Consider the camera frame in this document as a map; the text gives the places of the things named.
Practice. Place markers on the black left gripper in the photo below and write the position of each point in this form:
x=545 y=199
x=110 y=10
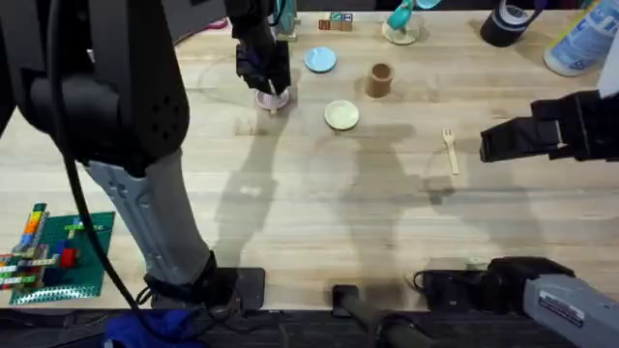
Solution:
x=263 y=60

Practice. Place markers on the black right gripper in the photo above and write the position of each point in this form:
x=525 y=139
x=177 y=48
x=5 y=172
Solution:
x=587 y=123

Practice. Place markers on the wooden utensil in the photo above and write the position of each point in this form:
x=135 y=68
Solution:
x=274 y=104

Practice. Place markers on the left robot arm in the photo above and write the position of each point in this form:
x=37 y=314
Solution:
x=159 y=217

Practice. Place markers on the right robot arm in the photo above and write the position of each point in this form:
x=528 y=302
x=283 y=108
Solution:
x=556 y=299

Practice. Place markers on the pink plate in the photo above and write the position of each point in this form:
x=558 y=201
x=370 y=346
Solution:
x=278 y=102

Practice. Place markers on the blue plate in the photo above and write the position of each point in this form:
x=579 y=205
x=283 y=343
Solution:
x=320 y=59

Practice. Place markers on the cream plate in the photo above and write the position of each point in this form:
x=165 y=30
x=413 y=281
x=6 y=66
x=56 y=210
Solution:
x=341 y=115

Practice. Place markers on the brown cup container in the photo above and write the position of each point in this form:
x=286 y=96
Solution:
x=379 y=81

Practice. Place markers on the wooden fork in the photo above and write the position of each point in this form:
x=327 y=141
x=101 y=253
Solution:
x=450 y=147

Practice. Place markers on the teal object on pale base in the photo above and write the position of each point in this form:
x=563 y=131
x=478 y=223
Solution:
x=287 y=19

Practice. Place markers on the small toy blocks row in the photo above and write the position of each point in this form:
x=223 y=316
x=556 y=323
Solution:
x=336 y=21

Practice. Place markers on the black tape roll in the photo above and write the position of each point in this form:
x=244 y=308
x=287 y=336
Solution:
x=505 y=26

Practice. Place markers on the white and blue bottle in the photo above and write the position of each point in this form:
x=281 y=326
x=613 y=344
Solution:
x=578 y=43

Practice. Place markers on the teal figure on cream disc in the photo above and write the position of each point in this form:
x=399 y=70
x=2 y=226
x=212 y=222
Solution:
x=401 y=24

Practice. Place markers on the black stand pole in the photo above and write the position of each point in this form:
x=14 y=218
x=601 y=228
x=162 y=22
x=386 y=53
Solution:
x=367 y=314

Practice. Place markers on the blue cloth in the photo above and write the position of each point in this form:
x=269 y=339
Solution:
x=150 y=328

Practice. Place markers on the green board with toy blocks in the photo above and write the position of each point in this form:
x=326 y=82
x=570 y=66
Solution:
x=53 y=261

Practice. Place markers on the black rail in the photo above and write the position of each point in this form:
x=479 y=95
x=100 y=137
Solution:
x=300 y=331

